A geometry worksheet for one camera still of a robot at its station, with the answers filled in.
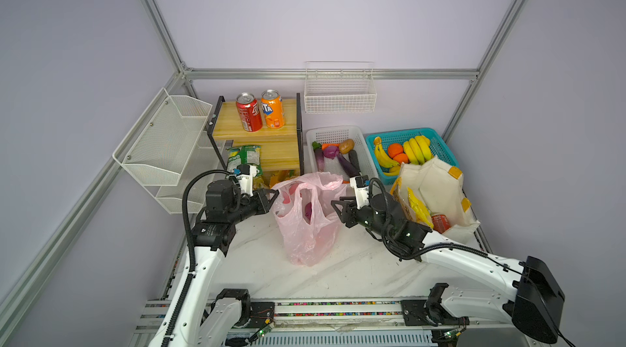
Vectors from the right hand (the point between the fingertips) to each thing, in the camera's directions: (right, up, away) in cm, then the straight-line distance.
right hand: (334, 200), depth 74 cm
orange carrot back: (-1, +21, +41) cm, 46 cm away
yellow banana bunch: (+40, +18, +32) cm, 54 cm away
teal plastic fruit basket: (+52, +20, +39) cm, 68 cm away
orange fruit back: (+31, +19, +38) cm, 52 cm away
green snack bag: (-32, +15, +15) cm, 38 cm away
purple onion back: (+1, +18, +37) cm, 41 cm away
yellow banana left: (+25, +14, +37) cm, 47 cm away
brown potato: (+8, +20, +38) cm, 44 cm away
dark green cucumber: (+11, +14, +36) cm, 41 cm away
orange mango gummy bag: (-24, +6, +27) cm, 37 cm away
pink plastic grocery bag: (-8, -12, -3) cm, 15 cm away
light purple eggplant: (-5, +15, +40) cm, 43 cm away
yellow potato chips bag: (+29, -4, +6) cm, 30 cm away
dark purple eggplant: (+10, +10, +33) cm, 36 cm away
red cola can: (+39, -9, +11) cm, 42 cm away
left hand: (-17, +2, -2) cm, 17 cm away
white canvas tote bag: (+39, +3, +12) cm, 41 cm away
